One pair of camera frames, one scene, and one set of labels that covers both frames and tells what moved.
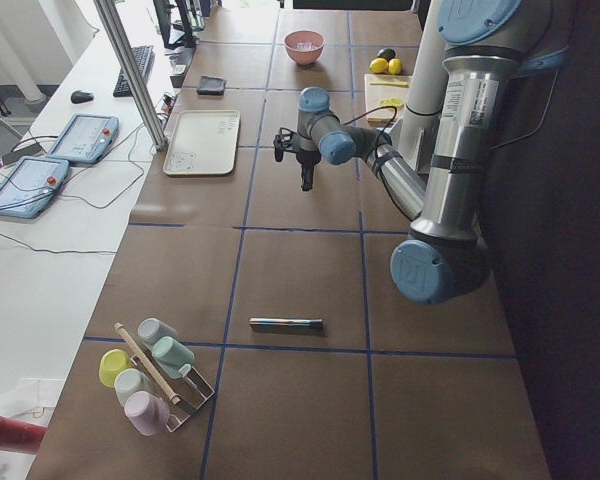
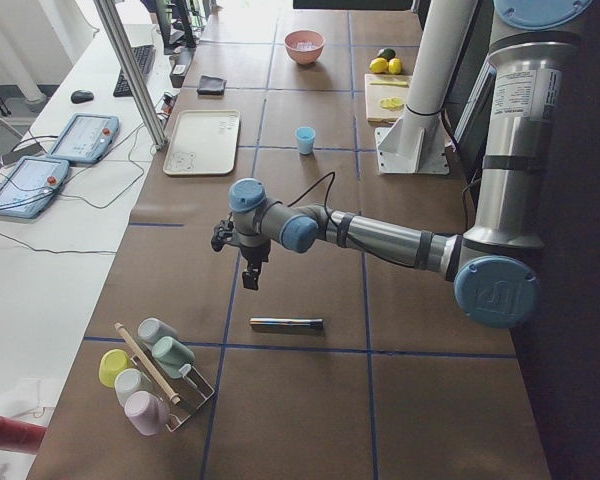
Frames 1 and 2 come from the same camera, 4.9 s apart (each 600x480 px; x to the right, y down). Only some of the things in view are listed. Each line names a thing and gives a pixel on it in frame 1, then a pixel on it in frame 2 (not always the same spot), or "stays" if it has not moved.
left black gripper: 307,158 → 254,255
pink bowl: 305,47 stays
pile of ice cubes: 305,45 stays
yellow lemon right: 395,66 stays
